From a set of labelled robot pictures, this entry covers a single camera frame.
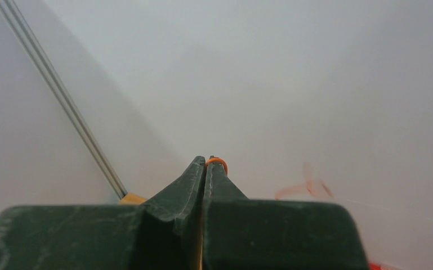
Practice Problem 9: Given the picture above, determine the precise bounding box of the right red bin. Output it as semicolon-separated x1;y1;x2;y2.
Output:
369;262;391;270

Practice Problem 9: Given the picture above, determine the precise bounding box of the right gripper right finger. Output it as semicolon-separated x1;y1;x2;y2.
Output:
203;156;248;269

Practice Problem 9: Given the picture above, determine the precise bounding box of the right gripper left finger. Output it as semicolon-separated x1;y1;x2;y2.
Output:
141;156;206;269

